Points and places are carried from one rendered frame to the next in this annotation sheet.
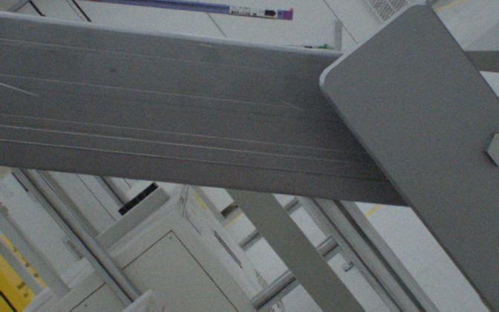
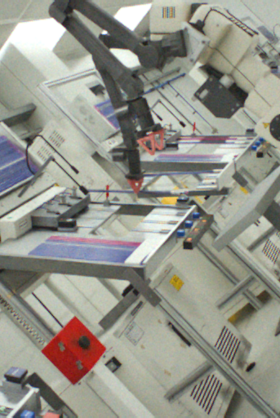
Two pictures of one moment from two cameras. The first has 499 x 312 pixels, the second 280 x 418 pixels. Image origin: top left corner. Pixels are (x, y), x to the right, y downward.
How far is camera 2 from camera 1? 215 cm
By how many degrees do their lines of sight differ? 32
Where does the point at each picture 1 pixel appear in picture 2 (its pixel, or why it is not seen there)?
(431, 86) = (131, 274)
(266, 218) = not seen: hidden behind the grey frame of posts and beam
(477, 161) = (137, 282)
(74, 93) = (104, 270)
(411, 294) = (247, 263)
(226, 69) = (118, 268)
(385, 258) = (236, 252)
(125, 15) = not seen: outside the picture
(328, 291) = not seen: hidden behind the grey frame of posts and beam
